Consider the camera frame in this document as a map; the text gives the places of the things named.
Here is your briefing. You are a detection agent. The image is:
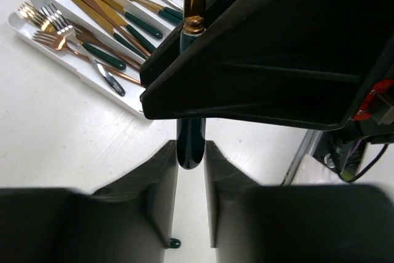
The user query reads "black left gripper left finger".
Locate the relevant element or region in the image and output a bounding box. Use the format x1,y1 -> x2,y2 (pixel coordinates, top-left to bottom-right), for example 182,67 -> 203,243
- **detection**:
1,140 -> 178,262

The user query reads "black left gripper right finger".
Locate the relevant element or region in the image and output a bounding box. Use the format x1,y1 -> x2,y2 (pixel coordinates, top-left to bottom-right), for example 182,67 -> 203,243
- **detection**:
205,140 -> 393,262

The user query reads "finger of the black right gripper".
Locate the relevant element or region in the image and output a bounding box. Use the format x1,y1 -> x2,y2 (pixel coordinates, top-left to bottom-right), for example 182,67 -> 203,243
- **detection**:
140,0 -> 393,130

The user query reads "rose gold fork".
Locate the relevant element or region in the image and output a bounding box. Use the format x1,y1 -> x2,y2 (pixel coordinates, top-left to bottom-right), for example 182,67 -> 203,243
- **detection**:
32,31 -> 141,86
66,19 -> 142,71

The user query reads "gold fork green handle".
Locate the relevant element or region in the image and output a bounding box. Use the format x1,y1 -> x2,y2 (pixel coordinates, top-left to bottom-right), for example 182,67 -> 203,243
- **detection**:
169,238 -> 182,249
18,2 -> 126,71

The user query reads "silver fork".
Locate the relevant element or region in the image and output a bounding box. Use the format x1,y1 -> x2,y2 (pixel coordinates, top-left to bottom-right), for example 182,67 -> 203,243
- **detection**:
40,3 -> 126,97

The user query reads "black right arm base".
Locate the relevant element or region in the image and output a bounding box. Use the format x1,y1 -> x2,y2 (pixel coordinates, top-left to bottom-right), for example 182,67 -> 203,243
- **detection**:
312,131 -> 368,182

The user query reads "white plastic cutlery tray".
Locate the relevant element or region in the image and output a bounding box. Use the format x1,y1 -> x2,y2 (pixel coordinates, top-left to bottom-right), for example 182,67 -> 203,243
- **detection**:
7,0 -> 185,119

